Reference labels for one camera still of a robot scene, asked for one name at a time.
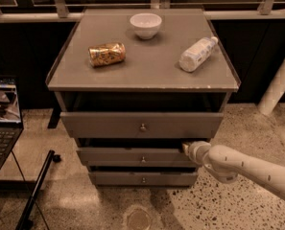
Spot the metal window railing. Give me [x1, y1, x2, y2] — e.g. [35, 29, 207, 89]
[0, 0, 285, 25]

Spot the grey top drawer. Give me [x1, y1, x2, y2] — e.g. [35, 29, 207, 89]
[60, 112, 223, 139]

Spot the grey drawer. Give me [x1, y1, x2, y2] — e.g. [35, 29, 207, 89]
[77, 148, 199, 168]
[60, 112, 223, 139]
[89, 172, 198, 187]

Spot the grey bottom drawer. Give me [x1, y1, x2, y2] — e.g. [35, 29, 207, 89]
[89, 172, 198, 187]

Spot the white ceramic bowl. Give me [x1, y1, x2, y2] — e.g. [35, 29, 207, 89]
[130, 12, 162, 39]

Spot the grey drawer cabinet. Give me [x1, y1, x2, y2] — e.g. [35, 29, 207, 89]
[47, 9, 240, 173]

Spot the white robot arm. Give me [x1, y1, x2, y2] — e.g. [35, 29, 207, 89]
[182, 141, 285, 201]

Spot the orange drink can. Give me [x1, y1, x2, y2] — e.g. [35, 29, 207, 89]
[88, 42, 126, 67]

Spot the black laptop cable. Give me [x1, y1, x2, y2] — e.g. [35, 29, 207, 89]
[0, 150, 50, 230]

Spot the white plastic bottle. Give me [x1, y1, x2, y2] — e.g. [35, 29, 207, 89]
[178, 36, 218, 72]

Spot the black laptop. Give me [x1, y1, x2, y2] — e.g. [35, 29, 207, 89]
[0, 76, 24, 170]

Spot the white diagonal pole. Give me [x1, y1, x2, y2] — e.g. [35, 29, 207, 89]
[257, 58, 285, 116]

